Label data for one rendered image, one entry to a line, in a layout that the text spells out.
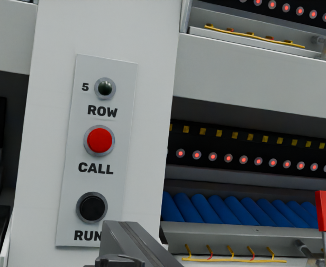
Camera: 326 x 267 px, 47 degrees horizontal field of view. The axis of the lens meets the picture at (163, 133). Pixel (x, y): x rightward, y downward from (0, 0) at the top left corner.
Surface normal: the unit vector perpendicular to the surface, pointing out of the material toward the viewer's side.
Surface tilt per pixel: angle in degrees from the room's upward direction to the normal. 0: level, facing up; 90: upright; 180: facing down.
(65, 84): 90
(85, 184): 90
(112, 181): 90
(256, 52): 109
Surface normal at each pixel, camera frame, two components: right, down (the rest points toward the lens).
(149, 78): 0.28, -0.02
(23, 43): 0.23, 0.30
